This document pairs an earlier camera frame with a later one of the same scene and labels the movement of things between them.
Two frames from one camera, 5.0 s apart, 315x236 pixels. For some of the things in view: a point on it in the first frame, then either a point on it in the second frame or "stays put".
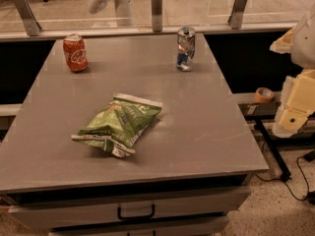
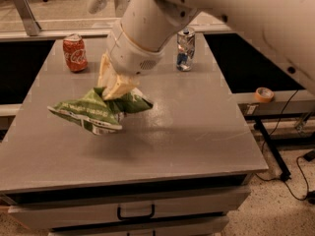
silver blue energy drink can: x=185 y=48 stays put
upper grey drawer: x=178 y=206 stays put
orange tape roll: x=264 y=94 stays put
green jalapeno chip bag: x=121 y=124 to x=98 y=114
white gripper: x=305 y=44 to x=128 y=57
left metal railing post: x=26 y=12 stays put
